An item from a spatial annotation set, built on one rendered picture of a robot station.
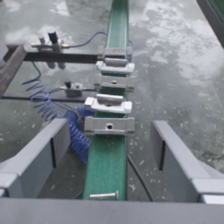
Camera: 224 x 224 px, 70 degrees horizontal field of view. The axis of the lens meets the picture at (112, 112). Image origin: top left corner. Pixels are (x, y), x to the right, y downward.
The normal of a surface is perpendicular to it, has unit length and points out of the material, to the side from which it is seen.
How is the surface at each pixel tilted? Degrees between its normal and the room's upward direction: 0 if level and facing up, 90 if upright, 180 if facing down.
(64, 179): 0
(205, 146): 0
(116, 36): 0
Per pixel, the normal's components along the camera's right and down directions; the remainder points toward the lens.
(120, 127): -0.01, -0.30
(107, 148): 0.00, -0.58
